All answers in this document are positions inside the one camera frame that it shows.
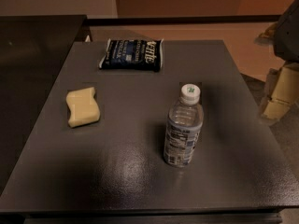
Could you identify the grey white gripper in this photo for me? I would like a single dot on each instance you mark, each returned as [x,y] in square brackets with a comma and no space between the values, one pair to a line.
[289,36]

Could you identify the clear blue-label plastic bottle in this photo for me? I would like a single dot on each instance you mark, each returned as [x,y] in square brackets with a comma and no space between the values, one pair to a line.
[184,124]

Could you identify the blue chip bag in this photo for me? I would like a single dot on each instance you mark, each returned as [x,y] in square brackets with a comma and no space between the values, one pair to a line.
[134,54]

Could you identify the yellow sponge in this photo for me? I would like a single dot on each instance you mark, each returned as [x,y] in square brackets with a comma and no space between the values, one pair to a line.
[83,107]

